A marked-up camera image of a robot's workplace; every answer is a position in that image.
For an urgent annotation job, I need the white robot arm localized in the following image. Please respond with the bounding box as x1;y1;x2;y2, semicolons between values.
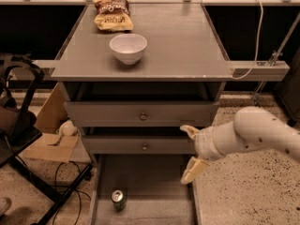
180;107;300;185

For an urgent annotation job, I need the grey metal rail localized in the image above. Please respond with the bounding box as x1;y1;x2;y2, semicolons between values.
229;61;290;82

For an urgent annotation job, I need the grey top drawer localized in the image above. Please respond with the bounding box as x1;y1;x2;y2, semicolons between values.
65;101;218;128

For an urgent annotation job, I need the white plastic bottle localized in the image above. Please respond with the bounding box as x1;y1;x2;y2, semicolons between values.
59;120;77;136

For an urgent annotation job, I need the grey middle drawer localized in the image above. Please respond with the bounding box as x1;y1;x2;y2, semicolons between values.
82;135;195;155

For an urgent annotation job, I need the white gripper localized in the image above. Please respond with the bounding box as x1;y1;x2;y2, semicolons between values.
180;125;224;185

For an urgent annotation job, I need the white ceramic bowl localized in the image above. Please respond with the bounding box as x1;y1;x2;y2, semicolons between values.
110;34;147;65

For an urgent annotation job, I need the black chair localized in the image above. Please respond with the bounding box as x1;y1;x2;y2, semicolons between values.
0;53;92;225

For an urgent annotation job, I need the grey drawer cabinet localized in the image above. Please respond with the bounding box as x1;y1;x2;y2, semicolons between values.
52;2;231;155

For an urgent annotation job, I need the black floor cable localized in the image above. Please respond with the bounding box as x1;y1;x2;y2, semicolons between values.
18;160;92;225

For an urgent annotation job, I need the brown yellow chip bag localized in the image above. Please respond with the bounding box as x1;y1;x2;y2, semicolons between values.
93;0;134;32

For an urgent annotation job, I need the grey open bottom drawer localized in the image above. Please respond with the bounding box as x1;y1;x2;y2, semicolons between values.
87;155;198;225

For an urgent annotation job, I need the cardboard box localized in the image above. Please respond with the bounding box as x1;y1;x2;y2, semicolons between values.
22;84;91;163

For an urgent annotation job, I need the green soda can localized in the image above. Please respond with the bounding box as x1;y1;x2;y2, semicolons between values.
111;189;127;211

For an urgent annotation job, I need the white hanging cable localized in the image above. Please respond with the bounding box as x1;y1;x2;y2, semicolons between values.
230;0;264;81

